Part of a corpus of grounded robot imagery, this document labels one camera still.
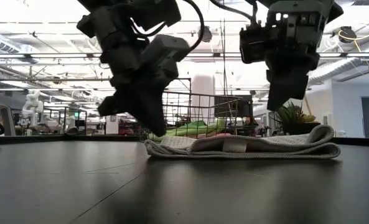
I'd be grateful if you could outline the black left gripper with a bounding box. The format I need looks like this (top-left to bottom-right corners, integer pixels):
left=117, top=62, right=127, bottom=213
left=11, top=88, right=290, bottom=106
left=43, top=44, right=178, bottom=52
left=77, top=5, right=179, bottom=138

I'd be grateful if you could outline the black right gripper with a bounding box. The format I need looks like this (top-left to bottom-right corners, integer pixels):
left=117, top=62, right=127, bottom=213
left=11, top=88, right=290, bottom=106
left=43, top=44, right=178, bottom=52
left=264, top=0, right=327, bottom=113

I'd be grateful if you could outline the grey microfiber towel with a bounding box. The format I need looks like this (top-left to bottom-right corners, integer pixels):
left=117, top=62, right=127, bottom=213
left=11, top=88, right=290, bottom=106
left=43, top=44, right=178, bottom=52
left=144, top=124, right=342, bottom=160

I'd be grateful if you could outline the green microfiber towel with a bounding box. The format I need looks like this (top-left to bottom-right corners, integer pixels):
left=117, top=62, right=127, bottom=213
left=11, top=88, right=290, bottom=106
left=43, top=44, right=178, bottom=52
left=148, top=119, right=227, bottom=140

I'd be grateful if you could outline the potted succulent plant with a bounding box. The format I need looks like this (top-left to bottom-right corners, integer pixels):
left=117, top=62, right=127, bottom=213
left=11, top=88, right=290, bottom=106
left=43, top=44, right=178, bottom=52
left=276, top=101, right=322, bottom=136

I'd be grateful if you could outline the black monitor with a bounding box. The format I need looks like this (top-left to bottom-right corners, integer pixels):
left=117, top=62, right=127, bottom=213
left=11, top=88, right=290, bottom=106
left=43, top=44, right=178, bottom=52
left=214, top=95, right=254, bottom=118

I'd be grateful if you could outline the white pillar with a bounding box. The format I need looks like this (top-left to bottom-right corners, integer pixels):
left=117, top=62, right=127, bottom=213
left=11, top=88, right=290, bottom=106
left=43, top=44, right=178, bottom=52
left=192, top=73, right=217, bottom=124

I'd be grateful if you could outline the grey office chair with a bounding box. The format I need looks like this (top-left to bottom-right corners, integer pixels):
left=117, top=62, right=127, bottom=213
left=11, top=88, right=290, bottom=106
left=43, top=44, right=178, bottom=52
left=0, top=104, right=17, bottom=137

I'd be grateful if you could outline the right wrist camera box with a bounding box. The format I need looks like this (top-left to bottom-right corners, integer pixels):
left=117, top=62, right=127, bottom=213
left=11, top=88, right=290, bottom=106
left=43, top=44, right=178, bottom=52
left=239, top=26, right=268, bottom=65

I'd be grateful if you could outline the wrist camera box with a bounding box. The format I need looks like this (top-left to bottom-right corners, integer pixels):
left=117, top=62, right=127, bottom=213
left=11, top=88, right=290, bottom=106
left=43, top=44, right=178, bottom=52
left=139, top=34, right=192, bottom=79
left=239, top=26, right=268, bottom=65

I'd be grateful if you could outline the silver air duct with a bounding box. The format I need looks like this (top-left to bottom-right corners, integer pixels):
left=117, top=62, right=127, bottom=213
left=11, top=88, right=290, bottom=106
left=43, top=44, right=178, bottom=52
left=0, top=30, right=40, bottom=56
left=307, top=37, right=369, bottom=86

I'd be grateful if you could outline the black background rig frame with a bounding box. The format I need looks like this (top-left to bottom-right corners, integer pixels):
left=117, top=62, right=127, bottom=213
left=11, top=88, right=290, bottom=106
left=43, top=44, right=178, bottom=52
left=171, top=77, right=193, bottom=125

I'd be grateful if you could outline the black background shelf frame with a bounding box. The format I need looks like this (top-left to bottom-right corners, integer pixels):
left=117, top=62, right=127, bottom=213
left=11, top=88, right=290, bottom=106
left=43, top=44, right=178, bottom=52
left=43, top=106, right=88, bottom=135

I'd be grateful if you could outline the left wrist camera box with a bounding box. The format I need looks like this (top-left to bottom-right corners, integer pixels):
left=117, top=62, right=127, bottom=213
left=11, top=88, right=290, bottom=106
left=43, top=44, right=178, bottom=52
left=139, top=34, right=192, bottom=79

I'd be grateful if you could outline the copper wire basket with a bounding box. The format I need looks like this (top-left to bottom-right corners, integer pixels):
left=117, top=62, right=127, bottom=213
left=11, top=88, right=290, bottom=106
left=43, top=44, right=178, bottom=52
left=139, top=90, right=243, bottom=141

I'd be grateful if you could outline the ceiling cable reel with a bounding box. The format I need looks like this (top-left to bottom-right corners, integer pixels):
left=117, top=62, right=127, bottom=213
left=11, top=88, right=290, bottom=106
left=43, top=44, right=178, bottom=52
left=339, top=26, right=357, bottom=44
left=199, top=26, right=213, bottom=44

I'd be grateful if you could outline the black right camera cable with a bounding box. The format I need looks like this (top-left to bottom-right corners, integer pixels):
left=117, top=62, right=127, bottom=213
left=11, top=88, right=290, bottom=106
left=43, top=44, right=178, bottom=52
left=208, top=0, right=260, bottom=27

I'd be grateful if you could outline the black camera cable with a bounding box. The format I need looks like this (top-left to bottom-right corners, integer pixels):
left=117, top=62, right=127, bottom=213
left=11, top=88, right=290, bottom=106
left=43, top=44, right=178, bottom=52
left=129, top=0, right=205, bottom=53
left=208, top=0, right=260, bottom=27

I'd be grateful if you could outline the black left camera cable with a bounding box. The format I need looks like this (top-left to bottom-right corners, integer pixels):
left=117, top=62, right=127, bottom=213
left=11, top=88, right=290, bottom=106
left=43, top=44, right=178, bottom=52
left=129, top=0, right=205, bottom=53

